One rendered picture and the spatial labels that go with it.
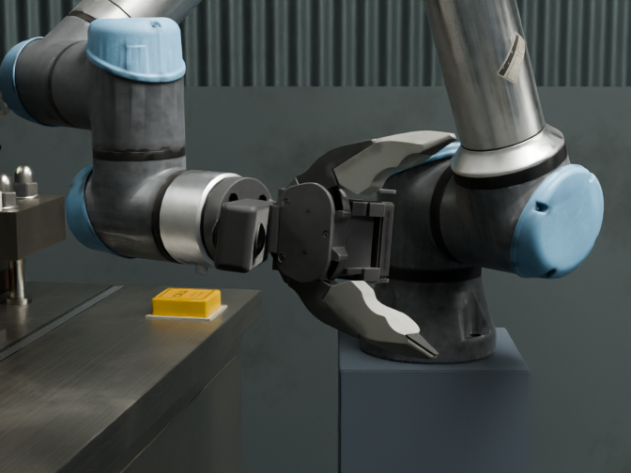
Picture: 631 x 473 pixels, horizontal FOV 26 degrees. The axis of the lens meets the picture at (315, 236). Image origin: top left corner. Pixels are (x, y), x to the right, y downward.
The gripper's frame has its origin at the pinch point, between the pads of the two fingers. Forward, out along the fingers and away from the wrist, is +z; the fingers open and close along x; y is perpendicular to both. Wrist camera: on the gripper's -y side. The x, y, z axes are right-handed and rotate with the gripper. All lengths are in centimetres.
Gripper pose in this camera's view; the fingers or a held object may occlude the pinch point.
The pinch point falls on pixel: (441, 247)
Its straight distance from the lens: 92.4
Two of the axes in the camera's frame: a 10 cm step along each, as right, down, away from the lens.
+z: 8.0, 0.9, -5.9
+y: 5.9, 0.1, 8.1
